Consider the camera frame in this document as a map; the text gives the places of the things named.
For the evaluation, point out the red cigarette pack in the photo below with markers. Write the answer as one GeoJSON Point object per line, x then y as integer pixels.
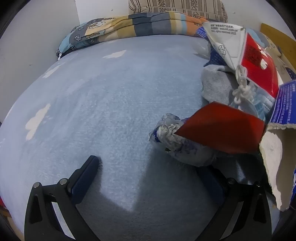
{"type": "Point", "coordinates": [219, 132]}

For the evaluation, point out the blue toothpaste box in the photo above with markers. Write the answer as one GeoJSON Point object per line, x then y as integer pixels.
{"type": "Point", "coordinates": [285, 102]}

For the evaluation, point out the clear plastic wrap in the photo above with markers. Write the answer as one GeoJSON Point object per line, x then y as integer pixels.
{"type": "Point", "coordinates": [185, 148]}

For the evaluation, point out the blue cloud print blanket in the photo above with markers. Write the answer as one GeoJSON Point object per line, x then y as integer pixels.
{"type": "Point", "coordinates": [104, 104]}

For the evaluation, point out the patchwork cartoon quilt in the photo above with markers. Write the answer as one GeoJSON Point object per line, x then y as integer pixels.
{"type": "Point", "coordinates": [138, 25]}

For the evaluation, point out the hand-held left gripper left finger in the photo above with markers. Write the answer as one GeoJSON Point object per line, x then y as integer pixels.
{"type": "Point", "coordinates": [81, 185]}

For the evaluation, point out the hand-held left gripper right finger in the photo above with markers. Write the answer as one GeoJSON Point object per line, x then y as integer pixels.
{"type": "Point", "coordinates": [215, 185]}

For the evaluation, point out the grey sock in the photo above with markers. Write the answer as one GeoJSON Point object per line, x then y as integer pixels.
{"type": "Point", "coordinates": [215, 85]}

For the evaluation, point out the white red paper bag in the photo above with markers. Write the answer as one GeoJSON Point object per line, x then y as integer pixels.
{"type": "Point", "coordinates": [226, 39]}

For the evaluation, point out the wooden bed headboard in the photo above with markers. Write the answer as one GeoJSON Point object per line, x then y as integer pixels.
{"type": "Point", "coordinates": [277, 37]}

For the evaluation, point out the striped beige pillow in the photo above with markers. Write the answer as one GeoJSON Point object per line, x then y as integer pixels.
{"type": "Point", "coordinates": [173, 5]}

